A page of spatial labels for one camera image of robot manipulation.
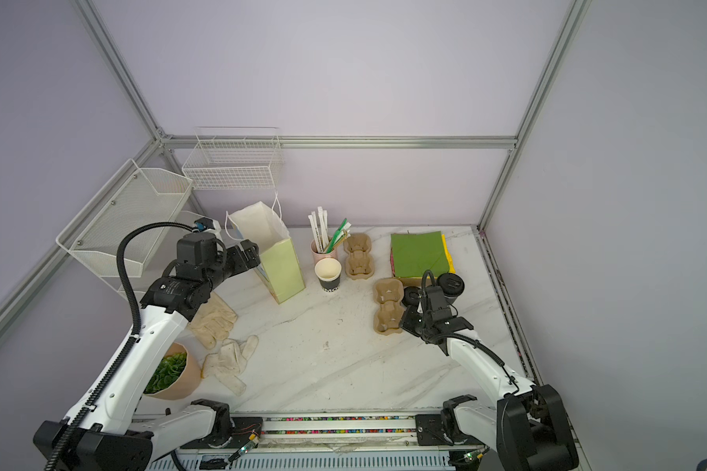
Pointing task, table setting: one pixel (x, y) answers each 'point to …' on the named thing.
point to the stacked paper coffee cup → (328, 271)
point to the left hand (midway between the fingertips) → (241, 253)
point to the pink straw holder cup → (317, 256)
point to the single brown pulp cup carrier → (388, 293)
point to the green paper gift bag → (277, 264)
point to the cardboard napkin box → (407, 282)
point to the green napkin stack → (415, 253)
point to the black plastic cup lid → (451, 284)
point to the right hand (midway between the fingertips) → (400, 317)
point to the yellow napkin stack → (452, 269)
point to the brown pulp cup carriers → (359, 262)
